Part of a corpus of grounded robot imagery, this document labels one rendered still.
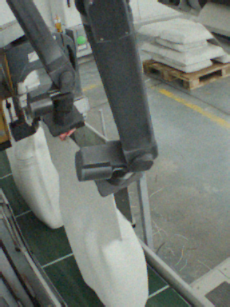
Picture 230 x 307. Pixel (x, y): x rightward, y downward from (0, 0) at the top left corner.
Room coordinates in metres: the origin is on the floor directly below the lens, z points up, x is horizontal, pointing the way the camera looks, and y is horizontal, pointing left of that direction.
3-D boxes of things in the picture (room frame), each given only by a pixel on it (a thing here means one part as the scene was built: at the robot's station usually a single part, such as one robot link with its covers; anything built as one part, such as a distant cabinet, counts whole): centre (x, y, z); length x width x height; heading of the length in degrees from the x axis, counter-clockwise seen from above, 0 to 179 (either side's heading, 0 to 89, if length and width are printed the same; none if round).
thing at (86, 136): (1.86, 0.19, 0.54); 1.05 x 0.02 x 0.41; 25
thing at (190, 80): (4.14, -1.21, 0.07); 1.20 x 0.82 x 0.14; 117
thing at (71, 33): (1.30, 0.06, 1.29); 0.08 x 0.05 x 0.09; 25
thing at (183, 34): (3.82, -1.04, 0.56); 0.66 x 0.42 x 0.15; 115
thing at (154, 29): (4.18, -0.85, 0.56); 0.66 x 0.43 x 0.15; 112
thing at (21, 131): (1.17, 0.30, 1.04); 0.08 x 0.06 x 0.05; 115
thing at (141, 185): (1.22, -0.08, 0.39); 0.03 x 0.03 x 0.78; 25
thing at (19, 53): (1.34, 0.24, 1.21); 0.30 x 0.25 x 0.30; 25
